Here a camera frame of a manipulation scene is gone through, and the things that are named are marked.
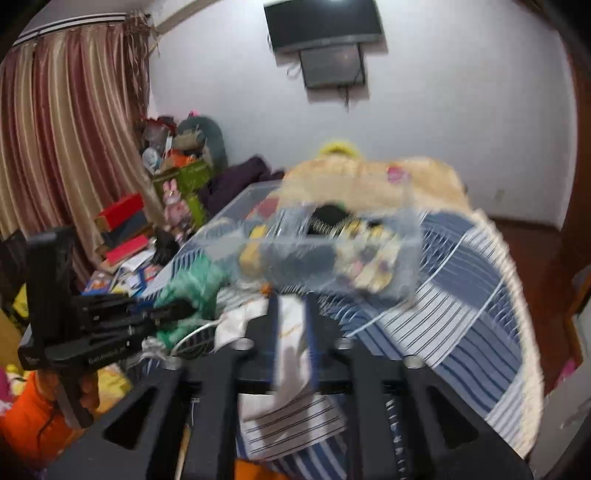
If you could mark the wall-mounted black television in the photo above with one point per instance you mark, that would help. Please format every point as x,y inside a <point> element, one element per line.
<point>323,21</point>

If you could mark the white striped cloth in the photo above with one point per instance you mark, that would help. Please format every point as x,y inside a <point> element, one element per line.
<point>295,429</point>

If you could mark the yellow blanket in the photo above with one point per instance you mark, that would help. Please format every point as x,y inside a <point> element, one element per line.
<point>113,383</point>

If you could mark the person's left hand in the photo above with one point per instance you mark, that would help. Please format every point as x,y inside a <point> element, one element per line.
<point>90,392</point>

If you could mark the pile of books and papers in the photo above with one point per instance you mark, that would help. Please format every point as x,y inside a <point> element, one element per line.
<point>120,279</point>

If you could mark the grey-green plush toy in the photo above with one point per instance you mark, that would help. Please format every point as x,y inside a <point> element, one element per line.
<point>205,138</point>

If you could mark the person's left forearm orange sleeve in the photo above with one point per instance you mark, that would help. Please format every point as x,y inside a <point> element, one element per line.
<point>27,420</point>

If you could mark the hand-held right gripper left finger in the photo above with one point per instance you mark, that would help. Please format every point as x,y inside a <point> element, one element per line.
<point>274,341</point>

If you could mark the dark purple cloth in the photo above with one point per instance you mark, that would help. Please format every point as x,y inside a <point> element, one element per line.
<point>235,180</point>

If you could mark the small black wall screen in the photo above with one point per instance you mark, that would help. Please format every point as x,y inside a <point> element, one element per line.
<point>332,67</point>

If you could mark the yellow soft item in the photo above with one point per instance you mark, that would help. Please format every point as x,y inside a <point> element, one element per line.
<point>253,256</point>

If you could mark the striped brown curtain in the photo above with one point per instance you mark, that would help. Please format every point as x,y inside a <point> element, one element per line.
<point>69,129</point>

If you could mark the white cabinet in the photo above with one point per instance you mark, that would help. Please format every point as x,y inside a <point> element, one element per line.
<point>570,406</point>

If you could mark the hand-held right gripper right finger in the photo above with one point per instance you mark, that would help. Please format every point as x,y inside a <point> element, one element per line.
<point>310,341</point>

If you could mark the red box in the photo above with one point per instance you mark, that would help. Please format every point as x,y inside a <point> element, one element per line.
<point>121,210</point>

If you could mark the clear plastic storage box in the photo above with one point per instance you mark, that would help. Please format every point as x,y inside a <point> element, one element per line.
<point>295,272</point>

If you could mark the pink rabbit toy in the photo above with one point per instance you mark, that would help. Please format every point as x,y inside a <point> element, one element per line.
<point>175,203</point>

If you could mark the black cloth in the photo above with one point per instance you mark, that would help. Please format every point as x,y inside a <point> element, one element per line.
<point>331,219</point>

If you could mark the green cardboard box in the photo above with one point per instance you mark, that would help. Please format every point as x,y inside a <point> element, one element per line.
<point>189,177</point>

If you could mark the green plush cloth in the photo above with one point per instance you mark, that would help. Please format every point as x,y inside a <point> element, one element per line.
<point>194,284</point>

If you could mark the black object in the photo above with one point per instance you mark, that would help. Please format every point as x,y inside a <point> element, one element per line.
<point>165,244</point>

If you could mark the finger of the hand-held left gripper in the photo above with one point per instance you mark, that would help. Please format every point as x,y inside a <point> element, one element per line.
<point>152,311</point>
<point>124,333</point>

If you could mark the dark cloth with white trim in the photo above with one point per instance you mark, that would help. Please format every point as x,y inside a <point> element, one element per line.
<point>196,344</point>

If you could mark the yellow plush toy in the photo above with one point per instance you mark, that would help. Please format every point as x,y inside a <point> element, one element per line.
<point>339,148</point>

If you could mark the patterned cloth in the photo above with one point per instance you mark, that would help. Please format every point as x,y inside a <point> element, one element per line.
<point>369,258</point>

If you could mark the red book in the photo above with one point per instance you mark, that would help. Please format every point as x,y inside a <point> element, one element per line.
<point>128,249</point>

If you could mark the blue striped bed sheet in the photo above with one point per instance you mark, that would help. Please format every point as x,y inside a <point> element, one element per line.
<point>443,300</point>

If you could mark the beige fleece blanket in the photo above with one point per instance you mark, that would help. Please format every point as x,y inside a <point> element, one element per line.
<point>369,180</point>

